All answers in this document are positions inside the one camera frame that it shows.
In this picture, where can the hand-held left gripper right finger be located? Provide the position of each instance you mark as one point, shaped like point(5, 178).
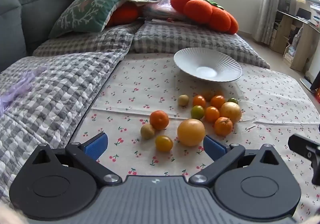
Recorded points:
point(213, 145)

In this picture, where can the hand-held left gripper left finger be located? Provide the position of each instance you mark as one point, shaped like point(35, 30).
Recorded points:
point(96, 144)

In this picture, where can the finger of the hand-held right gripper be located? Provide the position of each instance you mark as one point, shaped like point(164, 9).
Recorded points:
point(300, 143)

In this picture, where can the orange mandarin with stem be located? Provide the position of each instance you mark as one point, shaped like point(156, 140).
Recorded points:
point(223, 126)

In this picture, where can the large golden yellow fruit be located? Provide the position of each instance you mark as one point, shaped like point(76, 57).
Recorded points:
point(191, 132)

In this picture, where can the orange cherry tomato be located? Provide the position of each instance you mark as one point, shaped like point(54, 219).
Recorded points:
point(212, 114)
point(218, 102)
point(199, 101)

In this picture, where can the large green cherry tomato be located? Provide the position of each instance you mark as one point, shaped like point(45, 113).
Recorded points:
point(197, 112)

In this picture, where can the pale speckled yellow fruit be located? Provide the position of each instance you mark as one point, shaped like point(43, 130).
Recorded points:
point(231, 111)

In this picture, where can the yellow-orange cherry tomato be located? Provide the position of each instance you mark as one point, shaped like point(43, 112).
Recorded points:
point(164, 143)

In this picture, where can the small green cherry tomato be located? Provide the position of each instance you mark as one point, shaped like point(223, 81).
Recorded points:
point(233, 100)

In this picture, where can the small pale yellow fruit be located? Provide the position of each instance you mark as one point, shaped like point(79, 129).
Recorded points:
point(147, 131)
point(183, 100)

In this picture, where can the white ribbed plate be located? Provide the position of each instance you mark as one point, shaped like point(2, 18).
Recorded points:
point(195, 61)

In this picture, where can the red bag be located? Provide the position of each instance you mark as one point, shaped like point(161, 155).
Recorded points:
point(317, 96)

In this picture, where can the cherry print cloth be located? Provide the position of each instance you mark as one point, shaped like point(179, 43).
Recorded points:
point(140, 83)

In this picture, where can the grey checked quilt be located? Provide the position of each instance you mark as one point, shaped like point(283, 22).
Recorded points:
point(50, 83)

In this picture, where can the purple tassel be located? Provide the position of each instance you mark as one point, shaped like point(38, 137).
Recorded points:
point(17, 88)

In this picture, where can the wooden shelf unit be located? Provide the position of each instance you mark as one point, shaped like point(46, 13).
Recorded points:
point(300, 38)

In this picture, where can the grey checked quilted cushion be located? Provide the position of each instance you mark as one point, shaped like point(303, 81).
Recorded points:
point(162, 38)

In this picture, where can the plain orange cushion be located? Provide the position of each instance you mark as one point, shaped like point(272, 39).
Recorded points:
point(125, 15)

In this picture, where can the green branch print cushion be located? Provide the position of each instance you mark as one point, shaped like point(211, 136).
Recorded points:
point(85, 11)

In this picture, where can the orange persimmon plush cushion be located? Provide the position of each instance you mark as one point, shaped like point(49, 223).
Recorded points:
point(200, 11)

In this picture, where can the grey sofa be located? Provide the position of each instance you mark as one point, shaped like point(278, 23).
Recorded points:
point(37, 13)

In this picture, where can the grey curtain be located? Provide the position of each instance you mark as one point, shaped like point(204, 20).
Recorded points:
point(272, 1)

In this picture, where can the pink plastic bag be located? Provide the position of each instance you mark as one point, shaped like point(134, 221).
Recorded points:
point(160, 9)

